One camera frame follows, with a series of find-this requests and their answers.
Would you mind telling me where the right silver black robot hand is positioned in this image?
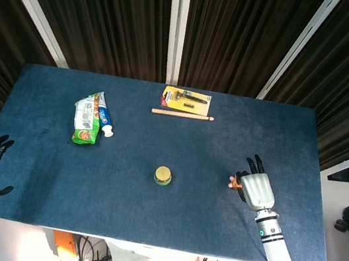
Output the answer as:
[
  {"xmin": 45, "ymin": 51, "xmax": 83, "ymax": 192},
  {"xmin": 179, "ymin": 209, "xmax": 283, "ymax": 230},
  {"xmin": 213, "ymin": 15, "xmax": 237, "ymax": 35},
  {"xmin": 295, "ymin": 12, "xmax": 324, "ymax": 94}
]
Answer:
[{"xmin": 228, "ymin": 151, "xmax": 284, "ymax": 215}]

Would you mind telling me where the small orange toy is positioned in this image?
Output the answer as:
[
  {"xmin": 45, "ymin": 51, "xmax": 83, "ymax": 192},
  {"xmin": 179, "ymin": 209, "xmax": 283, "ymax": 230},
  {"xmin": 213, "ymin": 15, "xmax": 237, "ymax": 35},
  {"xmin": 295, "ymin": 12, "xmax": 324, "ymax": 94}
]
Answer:
[{"xmin": 227, "ymin": 174, "xmax": 244, "ymax": 191}]

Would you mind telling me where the wooden stick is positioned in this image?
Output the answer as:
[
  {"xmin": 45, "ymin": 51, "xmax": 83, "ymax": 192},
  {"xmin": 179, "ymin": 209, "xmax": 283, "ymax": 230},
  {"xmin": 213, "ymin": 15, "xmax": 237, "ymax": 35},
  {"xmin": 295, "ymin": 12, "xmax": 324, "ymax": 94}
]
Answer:
[{"xmin": 151, "ymin": 106, "xmax": 215, "ymax": 124}]

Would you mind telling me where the blue table cloth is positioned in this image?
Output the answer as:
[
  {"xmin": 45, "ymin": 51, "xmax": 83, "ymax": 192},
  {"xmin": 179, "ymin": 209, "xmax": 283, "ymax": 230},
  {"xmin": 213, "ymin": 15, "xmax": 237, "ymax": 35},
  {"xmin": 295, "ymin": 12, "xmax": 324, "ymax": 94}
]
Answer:
[{"xmin": 0, "ymin": 56, "xmax": 349, "ymax": 261}]

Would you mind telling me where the orange box under table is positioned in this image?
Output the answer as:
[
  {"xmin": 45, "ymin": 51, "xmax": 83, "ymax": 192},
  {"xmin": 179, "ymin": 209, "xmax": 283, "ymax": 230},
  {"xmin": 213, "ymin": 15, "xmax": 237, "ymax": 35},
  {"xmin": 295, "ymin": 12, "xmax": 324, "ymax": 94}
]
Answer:
[{"xmin": 48, "ymin": 229, "xmax": 81, "ymax": 261}]

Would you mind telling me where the razor on yellow card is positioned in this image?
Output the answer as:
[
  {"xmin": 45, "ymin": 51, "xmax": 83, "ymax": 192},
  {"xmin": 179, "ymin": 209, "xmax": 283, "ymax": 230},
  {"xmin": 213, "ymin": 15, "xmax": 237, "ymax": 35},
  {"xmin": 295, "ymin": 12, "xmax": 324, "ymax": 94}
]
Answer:
[{"xmin": 159, "ymin": 84, "xmax": 213, "ymax": 116}]

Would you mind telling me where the green snack bag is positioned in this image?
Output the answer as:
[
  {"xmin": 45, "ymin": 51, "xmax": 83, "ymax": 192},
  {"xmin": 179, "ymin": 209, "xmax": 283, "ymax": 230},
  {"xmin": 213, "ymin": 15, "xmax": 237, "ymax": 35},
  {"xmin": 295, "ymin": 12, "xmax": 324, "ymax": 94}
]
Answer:
[{"xmin": 68, "ymin": 89, "xmax": 107, "ymax": 149}]

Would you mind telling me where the blue white toothpaste tube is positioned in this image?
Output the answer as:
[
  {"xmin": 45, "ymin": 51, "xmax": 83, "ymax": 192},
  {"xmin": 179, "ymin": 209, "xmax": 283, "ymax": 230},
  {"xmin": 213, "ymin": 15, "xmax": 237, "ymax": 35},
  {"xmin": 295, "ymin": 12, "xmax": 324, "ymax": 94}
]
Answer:
[{"xmin": 90, "ymin": 91, "xmax": 122, "ymax": 139}]

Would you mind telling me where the dark brown pleated curtain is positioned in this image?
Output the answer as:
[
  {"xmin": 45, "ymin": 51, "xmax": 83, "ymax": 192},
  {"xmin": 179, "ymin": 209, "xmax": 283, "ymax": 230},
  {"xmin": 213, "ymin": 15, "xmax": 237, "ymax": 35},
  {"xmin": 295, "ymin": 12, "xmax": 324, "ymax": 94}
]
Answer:
[{"xmin": 0, "ymin": 0, "xmax": 349, "ymax": 204}]

